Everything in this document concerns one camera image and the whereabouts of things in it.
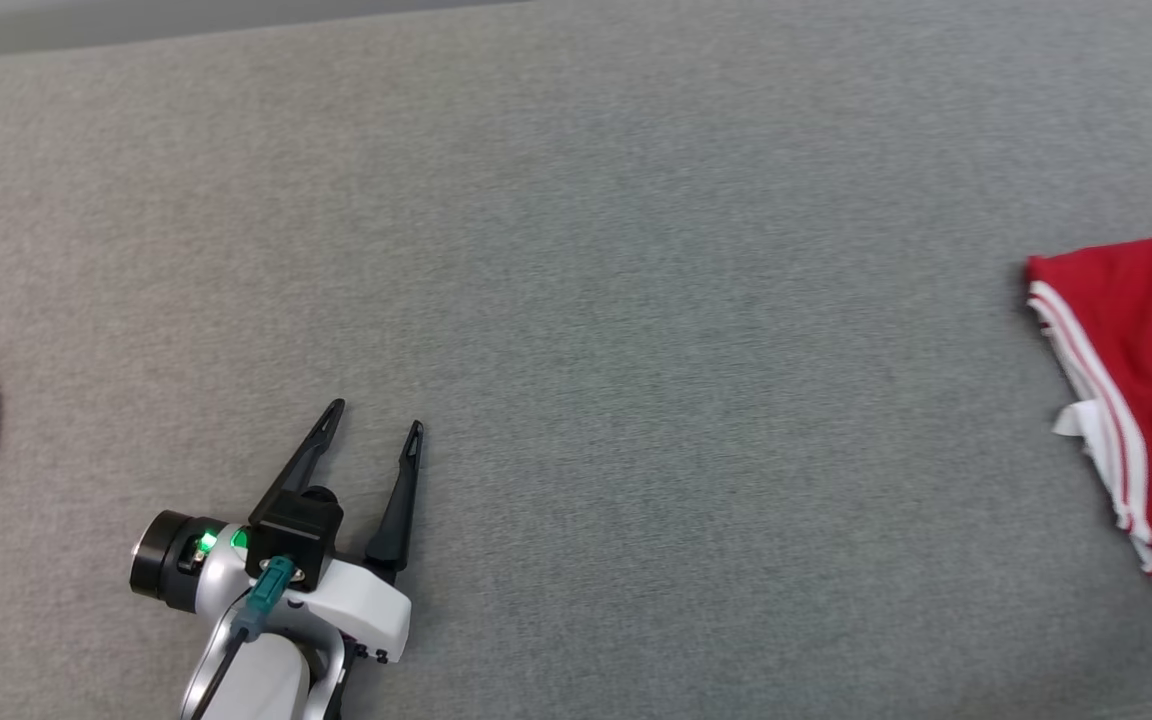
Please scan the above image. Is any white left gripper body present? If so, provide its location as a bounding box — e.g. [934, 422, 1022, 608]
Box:
[286, 558, 413, 667]

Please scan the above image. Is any left camera cable teal plug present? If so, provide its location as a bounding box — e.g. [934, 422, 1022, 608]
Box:
[190, 557, 296, 720]

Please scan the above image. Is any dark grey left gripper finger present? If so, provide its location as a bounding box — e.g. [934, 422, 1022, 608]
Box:
[249, 398, 346, 527]
[366, 420, 426, 574]

